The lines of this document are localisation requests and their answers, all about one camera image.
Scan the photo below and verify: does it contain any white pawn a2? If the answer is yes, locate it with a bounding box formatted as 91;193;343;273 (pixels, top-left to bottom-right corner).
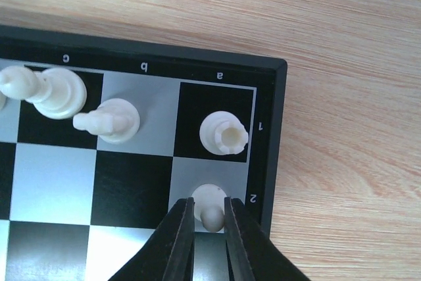
191;184;227;233

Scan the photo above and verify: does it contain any white bishop c1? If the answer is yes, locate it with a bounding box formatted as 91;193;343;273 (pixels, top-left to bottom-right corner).
1;66;87;120

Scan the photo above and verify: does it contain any white rook corner a1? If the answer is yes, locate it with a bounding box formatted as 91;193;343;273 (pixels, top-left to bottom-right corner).
199;111;249;155

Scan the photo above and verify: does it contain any black magnetic chess board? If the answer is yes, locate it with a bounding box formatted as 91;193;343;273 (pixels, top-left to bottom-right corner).
1;26;287;280

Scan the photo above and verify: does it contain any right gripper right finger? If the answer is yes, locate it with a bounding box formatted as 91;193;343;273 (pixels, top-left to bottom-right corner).
224;197;309;281

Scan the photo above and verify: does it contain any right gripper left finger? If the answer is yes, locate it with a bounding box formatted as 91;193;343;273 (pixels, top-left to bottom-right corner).
111;197;195;281

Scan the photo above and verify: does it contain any white knight b1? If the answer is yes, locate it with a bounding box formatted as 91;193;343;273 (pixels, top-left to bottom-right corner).
72;98;140;144

